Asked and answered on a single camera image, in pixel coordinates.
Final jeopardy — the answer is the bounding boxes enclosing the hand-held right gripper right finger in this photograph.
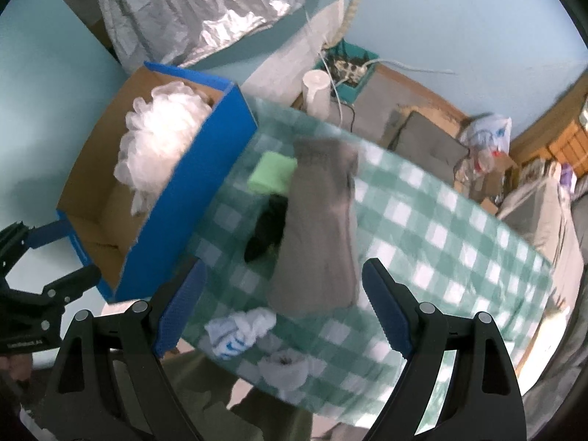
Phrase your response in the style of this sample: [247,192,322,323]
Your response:
[361,258,527,441]

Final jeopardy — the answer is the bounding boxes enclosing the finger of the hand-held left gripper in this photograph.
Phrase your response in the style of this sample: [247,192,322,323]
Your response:
[41,264,103,308]
[0,220,71,279]

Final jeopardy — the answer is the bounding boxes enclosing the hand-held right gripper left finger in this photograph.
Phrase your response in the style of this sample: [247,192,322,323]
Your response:
[43,259,207,441]

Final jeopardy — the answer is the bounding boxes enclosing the white blue striped sock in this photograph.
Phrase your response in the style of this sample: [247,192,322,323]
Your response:
[204,309,277,361]

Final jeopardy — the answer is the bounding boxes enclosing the grey towel cloth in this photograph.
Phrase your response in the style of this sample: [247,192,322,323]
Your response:
[268,137,361,317]

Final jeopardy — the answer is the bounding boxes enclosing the blue cardboard box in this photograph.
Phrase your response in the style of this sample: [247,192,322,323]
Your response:
[56,61,259,305]

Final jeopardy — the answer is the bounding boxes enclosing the light green cloth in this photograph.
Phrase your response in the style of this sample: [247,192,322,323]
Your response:
[247,154,298,195]

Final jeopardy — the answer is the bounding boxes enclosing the person's left hand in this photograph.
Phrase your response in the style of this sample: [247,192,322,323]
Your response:
[0,353,34,405]

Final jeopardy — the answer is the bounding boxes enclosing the green checkered tablecloth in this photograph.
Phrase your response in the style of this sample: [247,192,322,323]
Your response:
[184,96,559,428]

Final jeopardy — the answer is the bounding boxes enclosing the black sock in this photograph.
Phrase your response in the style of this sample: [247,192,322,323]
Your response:
[243,193,290,262]

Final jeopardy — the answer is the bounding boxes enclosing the white bath pouf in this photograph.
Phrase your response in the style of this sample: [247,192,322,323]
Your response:
[113,81,214,216]

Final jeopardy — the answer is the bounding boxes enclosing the grey cushion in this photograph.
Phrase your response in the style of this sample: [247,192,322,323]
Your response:
[388,110,470,185]

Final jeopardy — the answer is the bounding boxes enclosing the small brown cardboard box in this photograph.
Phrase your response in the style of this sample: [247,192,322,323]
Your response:
[469,153,521,204]

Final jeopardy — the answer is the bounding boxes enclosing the grey bedding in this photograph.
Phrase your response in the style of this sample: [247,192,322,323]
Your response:
[498,160,588,428]

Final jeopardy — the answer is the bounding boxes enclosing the white plastic bag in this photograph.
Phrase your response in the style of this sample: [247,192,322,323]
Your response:
[459,115,513,173]

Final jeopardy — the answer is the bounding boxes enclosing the teal basket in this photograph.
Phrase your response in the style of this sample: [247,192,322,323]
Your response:
[315,39,380,104]

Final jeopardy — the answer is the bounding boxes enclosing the white plastic cup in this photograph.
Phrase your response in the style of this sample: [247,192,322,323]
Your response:
[302,70,332,118]

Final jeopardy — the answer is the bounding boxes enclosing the white power strip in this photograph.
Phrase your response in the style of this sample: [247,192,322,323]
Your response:
[327,57,368,84]

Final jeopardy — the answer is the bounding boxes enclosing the wooden furniture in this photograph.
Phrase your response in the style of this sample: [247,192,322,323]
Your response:
[546,96,588,172]

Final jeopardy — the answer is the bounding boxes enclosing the white fabric sheet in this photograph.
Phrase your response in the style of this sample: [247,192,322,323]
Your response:
[241,2,346,104]

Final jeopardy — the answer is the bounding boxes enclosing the silver foil cover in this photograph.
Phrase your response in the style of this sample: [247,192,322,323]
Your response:
[89,0,350,69]

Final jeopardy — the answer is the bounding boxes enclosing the white cable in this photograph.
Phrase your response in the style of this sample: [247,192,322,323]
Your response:
[303,7,455,115]

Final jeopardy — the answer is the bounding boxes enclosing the beige rope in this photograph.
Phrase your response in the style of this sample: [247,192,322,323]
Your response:
[337,0,365,46]

